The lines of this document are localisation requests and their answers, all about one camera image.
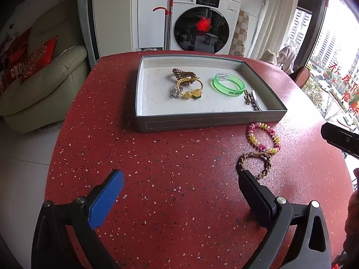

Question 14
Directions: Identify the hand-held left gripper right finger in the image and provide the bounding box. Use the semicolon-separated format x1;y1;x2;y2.
238;169;333;269

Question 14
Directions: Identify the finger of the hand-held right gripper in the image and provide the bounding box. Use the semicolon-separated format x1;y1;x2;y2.
320;122;359;160

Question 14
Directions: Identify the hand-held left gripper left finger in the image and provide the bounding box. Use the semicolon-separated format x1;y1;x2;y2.
31;169;125;269

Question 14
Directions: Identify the brown braided hair tie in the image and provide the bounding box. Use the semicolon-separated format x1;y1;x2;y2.
236;151;272;180

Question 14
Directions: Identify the silver alligator hair clip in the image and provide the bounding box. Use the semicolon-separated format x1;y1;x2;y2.
243;90;263;111

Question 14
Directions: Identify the grey shallow tray box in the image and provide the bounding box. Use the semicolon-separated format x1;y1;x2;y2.
135;55;288;133

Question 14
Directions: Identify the green translucent bangle bracelet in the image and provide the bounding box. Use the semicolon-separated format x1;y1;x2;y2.
211;73;247;98

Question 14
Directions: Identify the yellow hair tie with charms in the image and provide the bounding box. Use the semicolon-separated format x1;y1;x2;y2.
170;77;204;100

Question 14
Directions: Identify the brown spiral hair tie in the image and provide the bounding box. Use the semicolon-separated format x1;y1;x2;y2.
172;68;197;79

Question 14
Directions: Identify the person's right forearm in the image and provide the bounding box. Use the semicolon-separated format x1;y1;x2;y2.
343;188;359;269

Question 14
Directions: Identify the red window sticker lettering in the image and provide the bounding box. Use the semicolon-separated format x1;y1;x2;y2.
328;63;359;114

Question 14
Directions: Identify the brown chair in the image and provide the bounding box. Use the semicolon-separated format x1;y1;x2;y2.
289;66;310;88

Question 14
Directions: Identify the pale towel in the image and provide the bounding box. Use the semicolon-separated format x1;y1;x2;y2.
276;46;297;73

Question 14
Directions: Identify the beige cloth bundle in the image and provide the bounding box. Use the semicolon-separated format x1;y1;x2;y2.
259;50;278;65

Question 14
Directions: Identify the beige sofa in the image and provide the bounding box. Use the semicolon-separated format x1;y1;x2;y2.
0;0;89;133

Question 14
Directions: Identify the white curtain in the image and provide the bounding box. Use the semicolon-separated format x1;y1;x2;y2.
247;0;302;62

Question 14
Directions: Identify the checkered board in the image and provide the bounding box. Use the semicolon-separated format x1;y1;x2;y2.
230;10;250;56

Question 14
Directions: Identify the red embroidered cushion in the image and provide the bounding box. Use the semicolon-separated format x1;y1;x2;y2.
21;35;58;85

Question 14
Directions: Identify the white washing machine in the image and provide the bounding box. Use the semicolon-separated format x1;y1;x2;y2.
171;0;244;54

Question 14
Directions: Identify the white cabinet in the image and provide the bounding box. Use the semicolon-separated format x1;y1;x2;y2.
137;0;173;49

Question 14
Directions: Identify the pink yellow spiral hair tie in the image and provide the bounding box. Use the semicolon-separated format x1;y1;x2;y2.
247;122;281;154

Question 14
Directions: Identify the red handled mop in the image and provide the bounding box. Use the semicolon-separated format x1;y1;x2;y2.
153;0;174;50

